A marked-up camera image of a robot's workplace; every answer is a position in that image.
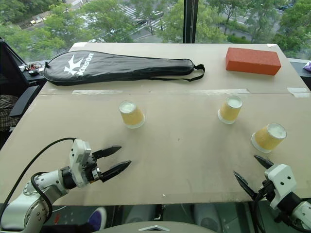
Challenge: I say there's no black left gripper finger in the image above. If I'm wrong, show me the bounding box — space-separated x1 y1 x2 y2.
92 145 122 160
99 160 132 183

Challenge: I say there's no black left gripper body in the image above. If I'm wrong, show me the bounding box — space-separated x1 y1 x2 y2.
82 154 103 184

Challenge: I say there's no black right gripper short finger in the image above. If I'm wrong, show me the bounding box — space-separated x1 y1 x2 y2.
254 155 275 170

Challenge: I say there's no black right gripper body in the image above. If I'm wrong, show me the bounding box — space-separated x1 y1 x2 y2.
255 179 276 201

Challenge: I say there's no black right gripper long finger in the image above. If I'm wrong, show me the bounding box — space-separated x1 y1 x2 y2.
233 170 259 201

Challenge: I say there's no yellow paper cup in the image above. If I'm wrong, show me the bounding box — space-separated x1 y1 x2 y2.
119 100 146 129
251 123 287 153
217 96 243 125

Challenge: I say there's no purple white shoe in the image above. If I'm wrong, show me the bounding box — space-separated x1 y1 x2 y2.
87 206 107 230

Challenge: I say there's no silver robot torso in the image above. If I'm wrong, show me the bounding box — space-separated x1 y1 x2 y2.
97 220 221 233

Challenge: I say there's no black Kason racket cover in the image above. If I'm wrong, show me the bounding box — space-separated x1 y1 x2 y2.
42 50 205 86

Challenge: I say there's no black side desk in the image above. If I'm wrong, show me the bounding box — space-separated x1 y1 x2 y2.
288 57 311 92

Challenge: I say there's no plaid cloth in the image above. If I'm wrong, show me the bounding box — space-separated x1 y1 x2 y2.
0 94 20 133

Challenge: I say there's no red brick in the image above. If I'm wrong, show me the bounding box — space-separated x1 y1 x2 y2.
225 47 282 77

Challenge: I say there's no small red black gadget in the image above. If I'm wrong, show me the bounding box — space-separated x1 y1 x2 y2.
19 62 43 76

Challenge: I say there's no black office chair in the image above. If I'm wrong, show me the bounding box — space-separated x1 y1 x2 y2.
0 37 41 133

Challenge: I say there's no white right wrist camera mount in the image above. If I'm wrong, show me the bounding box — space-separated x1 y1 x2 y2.
264 164 297 210

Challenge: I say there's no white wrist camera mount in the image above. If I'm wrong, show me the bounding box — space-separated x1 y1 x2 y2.
69 139 92 187
264 164 297 210

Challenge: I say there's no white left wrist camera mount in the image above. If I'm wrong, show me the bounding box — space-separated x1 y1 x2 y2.
69 139 92 187

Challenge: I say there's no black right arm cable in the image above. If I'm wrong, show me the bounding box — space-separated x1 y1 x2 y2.
252 186 311 233

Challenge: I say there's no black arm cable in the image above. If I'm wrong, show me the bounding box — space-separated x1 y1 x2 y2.
252 186 311 233
0 137 78 219

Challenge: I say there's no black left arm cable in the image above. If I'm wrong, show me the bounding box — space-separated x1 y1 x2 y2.
0 137 78 219

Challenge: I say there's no black window frame post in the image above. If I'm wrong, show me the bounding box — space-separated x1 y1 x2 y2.
183 0 200 44

